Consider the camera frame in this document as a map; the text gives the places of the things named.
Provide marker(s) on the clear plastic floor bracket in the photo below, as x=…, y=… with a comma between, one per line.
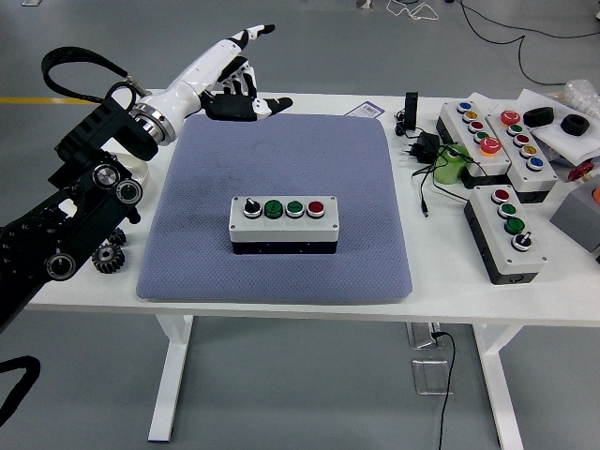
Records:
x=429, y=377
x=422, y=337

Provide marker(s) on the grey-blue textured mat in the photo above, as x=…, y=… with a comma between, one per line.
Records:
x=319, y=164

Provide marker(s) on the red round part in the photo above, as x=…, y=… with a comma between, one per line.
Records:
x=581, y=172

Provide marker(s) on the grey four-button control box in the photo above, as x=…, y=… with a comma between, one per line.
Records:
x=281, y=229
x=529, y=262

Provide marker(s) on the grey box with orange button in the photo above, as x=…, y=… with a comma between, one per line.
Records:
x=574, y=220

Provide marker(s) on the black power adapter plug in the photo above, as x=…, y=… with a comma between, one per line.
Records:
x=429, y=145

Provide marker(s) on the small black gear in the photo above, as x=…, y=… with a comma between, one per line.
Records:
x=118, y=236

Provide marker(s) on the purple-edged label card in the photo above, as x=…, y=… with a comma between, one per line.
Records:
x=368, y=110

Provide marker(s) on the yellow floor tape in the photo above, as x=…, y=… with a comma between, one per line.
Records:
x=28, y=100

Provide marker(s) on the grey stand foot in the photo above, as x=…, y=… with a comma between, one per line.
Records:
x=363, y=4

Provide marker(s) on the large black gear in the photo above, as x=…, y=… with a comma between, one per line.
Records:
x=109, y=260

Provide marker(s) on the white table leg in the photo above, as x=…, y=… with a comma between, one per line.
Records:
x=171, y=375
x=501, y=389

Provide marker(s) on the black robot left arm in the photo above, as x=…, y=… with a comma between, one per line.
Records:
x=70, y=225

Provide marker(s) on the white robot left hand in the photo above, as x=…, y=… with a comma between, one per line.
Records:
x=192, y=84

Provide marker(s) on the grey five-button control box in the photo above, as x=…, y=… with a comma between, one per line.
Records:
x=544, y=180
x=452, y=119

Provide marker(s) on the black upright small device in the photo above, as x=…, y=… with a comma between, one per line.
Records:
x=411, y=110

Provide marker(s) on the green cylindrical toy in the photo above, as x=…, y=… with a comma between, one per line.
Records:
x=445, y=173

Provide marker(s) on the clear plastic bag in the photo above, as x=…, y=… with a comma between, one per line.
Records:
x=583, y=94

